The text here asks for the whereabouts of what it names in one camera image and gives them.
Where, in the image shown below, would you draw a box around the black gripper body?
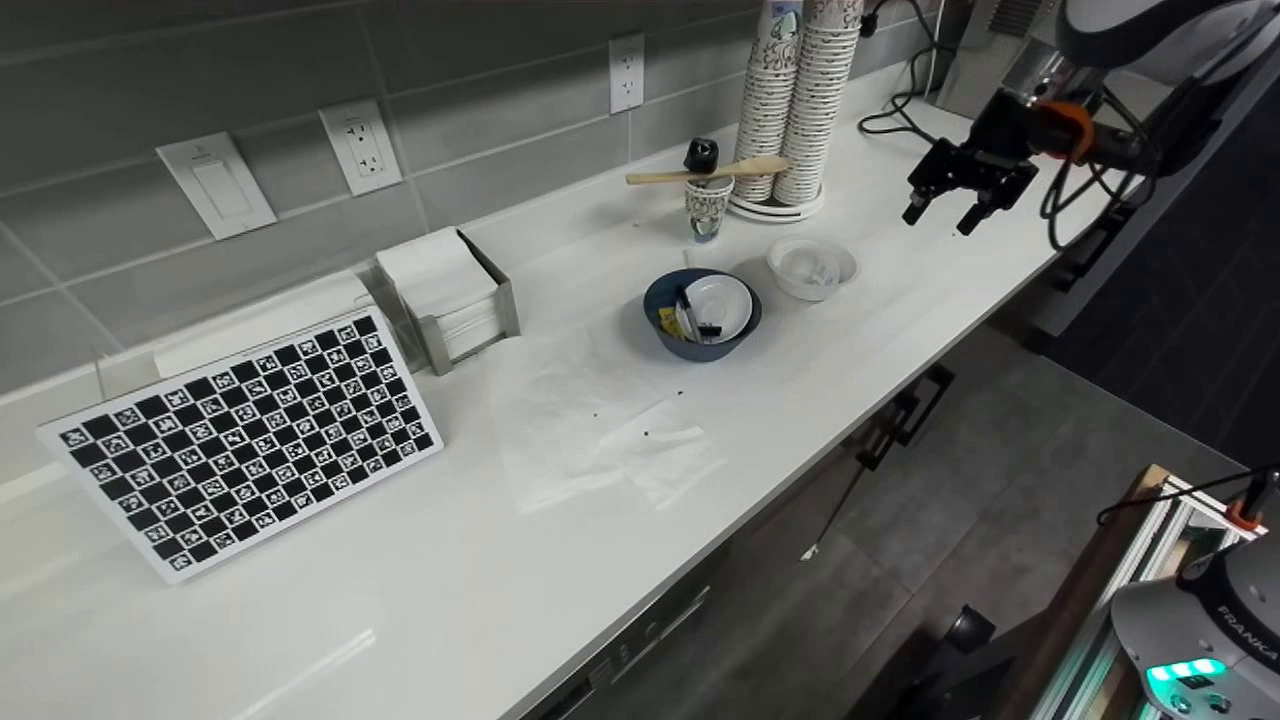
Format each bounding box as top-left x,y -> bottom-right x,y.
961,89 -> 1067,175

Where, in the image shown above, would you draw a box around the grey robot base with lights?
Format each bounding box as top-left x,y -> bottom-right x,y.
1109,505 -> 1280,720

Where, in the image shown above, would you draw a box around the blue bowl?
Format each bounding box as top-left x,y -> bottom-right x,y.
641,266 -> 767,370

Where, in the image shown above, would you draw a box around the paper towel roll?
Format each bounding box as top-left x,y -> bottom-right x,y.
772,0 -> 872,212

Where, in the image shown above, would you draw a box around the white round cup tray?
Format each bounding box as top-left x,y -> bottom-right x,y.
724,179 -> 832,227

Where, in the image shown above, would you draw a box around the wooden stir stick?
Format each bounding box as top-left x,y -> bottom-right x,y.
623,152 -> 797,194

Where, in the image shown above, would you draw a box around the small glass jar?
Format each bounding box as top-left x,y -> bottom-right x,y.
679,175 -> 735,247

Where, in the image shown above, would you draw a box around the black round knob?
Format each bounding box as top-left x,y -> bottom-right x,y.
679,137 -> 724,179

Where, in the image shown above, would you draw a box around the white round lid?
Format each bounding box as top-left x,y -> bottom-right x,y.
685,274 -> 758,342

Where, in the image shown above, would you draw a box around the yellow packet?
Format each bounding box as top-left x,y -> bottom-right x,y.
659,299 -> 703,346

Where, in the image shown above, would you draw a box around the grey napkin holder with napkins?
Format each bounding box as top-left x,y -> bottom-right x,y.
371,223 -> 524,382

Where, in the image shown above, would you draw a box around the black white checkerboard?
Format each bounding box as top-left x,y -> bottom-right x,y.
38,305 -> 450,590

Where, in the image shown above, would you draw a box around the black cable on counter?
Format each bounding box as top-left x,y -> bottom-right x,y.
853,74 -> 945,141

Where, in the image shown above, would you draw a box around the white wall outlet near cups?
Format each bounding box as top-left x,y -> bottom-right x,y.
603,32 -> 654,117

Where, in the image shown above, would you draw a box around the wooden frame box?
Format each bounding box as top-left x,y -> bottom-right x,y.
994,459 -> 1271,720

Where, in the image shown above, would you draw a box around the white duplex wall outlet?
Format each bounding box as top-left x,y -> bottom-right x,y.
318,98 -> 409,200

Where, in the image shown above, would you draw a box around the white wall switch plate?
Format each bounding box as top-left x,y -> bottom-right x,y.
153,128 -> 280,245

